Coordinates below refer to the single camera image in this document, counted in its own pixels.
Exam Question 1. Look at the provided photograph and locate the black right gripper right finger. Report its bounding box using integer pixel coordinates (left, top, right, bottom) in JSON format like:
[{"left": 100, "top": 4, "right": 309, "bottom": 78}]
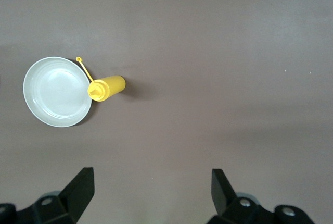
[{"left": 207, "top": 168, "right": 317, "bottom": 224}]

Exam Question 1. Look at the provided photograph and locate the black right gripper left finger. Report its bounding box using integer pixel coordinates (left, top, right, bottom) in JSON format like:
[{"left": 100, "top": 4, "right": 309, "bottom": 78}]
[{"left": 0, "top": 167, "right": 95, "bottom": 224}]

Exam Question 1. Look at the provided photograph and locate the yellow mustard squeeze bottle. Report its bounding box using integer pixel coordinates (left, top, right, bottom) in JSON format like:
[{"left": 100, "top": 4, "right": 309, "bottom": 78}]
[{"left": 75, "top": 56, "right": 127, "bottom": 103}]

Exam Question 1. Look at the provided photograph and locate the beige round plate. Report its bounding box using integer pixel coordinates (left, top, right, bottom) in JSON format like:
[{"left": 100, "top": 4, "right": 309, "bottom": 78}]
[{"left": 22, "top": 56, "right": 93, "bottom": 128}]

